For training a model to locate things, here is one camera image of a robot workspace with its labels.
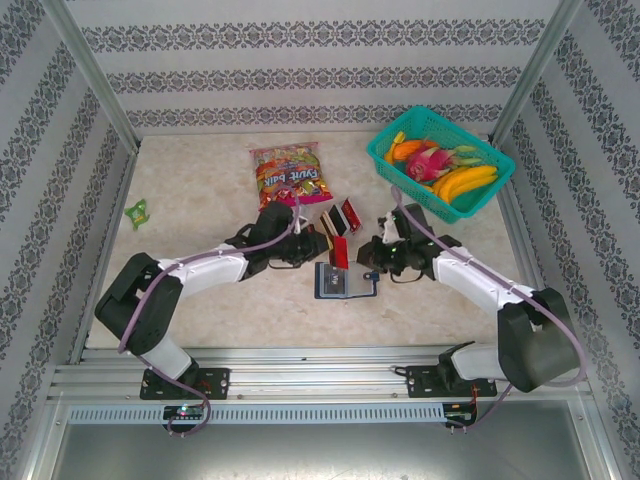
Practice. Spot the small green circuit board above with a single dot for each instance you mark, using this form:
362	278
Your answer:
182	411
460	417

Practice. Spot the small green candy wrapper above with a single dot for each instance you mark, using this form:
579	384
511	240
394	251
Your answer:
137	214

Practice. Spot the aluminium frame post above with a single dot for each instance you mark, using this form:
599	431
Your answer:
535	70
90	70

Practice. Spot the plain red card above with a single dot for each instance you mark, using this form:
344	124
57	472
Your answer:
340	253

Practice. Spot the small yellow toy fruit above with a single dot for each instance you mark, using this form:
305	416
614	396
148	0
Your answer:
397	137

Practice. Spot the colourful fruit candy bag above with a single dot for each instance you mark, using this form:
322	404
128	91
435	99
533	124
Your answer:
287	170

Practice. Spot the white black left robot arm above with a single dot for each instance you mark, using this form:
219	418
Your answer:
210	265

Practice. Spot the clear acrylic card box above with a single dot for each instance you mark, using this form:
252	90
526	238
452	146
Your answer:
357	227

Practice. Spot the orange mango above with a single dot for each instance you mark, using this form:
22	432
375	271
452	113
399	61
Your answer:
410	148

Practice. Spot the dark blue card holder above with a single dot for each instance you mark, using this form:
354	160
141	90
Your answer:
361	290

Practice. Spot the plain gold card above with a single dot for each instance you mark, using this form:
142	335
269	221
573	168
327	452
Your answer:
324	223

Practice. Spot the teal plastic basket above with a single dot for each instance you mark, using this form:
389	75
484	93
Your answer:
480	206

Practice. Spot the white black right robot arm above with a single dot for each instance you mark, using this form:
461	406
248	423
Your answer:
475	280

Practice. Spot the pink dragon fruit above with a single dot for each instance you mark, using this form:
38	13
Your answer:
422	165

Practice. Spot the red card with white strip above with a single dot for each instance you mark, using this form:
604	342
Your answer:
351	215

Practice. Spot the dark VIP card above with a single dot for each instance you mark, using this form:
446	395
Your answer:
334	280

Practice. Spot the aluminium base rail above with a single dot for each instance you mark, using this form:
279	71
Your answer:
310	380

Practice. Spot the yellow banana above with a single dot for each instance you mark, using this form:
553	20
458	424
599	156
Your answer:
465	175
470	190

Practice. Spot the aluminium frame side rail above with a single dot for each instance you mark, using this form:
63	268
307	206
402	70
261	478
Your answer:
102	240
525	235

